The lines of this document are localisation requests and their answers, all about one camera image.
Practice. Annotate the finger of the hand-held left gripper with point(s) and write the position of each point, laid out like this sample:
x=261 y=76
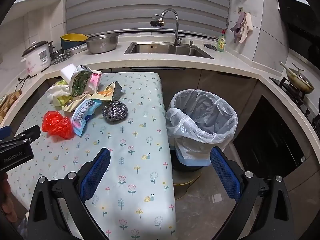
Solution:
x=5 y=132
x=26 y=133

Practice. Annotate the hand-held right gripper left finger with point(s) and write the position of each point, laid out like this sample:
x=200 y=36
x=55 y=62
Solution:
x=96 y=175

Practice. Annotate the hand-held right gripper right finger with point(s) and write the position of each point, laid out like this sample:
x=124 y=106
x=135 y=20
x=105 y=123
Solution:
x=225 y=175

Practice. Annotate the red plastic bag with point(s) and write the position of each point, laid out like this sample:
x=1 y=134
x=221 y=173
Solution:
x=56 y=125

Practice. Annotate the black trash bin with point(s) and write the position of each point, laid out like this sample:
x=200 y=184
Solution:
x=186 y=167

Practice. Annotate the yellow green wrapper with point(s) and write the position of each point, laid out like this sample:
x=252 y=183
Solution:
x=59 y=101

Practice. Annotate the white plastic bag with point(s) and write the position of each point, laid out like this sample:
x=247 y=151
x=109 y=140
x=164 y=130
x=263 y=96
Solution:
x=60 y=91

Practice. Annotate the blue wet wipes packet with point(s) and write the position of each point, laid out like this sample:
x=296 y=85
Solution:
x=83 y=112

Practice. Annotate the translucent trash bag liner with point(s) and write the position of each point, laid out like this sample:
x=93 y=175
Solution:
x=200 y=115

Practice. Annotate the steel wool scrubber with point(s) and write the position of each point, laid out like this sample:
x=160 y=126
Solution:
x=115 y=111

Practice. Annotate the green snack packet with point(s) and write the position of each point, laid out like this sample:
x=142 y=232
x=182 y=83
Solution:
x=78 y=82

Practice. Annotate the white sponge block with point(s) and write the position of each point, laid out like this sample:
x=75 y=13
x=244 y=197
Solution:
x=67 y=71

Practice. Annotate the cream wrapper orange print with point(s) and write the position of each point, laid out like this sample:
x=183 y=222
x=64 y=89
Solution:
x=105 y=93

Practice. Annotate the pink packet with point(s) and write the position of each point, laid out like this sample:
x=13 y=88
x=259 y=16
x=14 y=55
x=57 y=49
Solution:
x=95 y=80

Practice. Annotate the person's left hand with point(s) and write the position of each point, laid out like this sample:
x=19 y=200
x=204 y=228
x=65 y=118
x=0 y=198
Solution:
x=6 y=202

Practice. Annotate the wooden cutting board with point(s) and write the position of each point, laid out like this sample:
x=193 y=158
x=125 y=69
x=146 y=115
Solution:
x=10 y=102

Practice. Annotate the round low stool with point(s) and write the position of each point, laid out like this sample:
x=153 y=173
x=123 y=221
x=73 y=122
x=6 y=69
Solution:
x=186 y=187

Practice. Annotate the black built-in appliance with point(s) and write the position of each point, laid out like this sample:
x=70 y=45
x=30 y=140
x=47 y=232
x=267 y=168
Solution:
x=267 y=142

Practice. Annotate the floral tablecloth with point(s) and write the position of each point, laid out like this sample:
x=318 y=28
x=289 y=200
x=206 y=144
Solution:
x=137 y=130

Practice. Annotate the white rice cooker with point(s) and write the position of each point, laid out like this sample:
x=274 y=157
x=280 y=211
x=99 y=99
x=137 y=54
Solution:
x=37 y=57

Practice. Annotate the round metal steamer rack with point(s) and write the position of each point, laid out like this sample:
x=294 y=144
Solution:
x=60 y=57

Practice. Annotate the metal tray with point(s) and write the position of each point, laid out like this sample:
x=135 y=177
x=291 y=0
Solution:
x=77 y=49

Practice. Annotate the yellow and blue bowl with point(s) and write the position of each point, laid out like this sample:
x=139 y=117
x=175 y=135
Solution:
x=72 y=40

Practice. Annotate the black gas stove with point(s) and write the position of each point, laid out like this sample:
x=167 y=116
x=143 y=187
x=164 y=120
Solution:
x=297 y=95

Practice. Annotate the steel colander bowl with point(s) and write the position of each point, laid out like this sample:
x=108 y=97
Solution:
x=102 y=43

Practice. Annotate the frying pan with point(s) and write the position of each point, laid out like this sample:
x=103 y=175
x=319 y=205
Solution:
x=300 y=81

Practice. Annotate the dark scouring pad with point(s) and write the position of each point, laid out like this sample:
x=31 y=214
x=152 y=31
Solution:
x=209 y=46

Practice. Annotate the green dish soap bottle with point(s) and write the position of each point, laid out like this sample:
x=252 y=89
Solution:
x=221 y=43

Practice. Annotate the stainless steel sink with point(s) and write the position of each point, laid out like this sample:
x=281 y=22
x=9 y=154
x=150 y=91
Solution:
x=160 y=48

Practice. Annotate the cream hanging cloth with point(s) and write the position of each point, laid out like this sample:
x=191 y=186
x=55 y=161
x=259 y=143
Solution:
x=247 y=27

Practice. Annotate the purple hanging cloth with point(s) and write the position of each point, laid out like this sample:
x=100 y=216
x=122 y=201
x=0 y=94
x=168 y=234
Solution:
x=238 y=26

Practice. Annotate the chrome faucet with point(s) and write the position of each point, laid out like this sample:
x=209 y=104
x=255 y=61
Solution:
x=177 y=27

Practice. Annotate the black range hood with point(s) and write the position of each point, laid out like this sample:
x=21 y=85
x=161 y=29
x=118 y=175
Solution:
x=302 y=30

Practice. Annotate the grey window blind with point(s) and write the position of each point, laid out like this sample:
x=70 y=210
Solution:
x=145 y=2

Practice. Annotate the wall socket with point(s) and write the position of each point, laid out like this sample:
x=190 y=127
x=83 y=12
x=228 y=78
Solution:
x=240 y=10

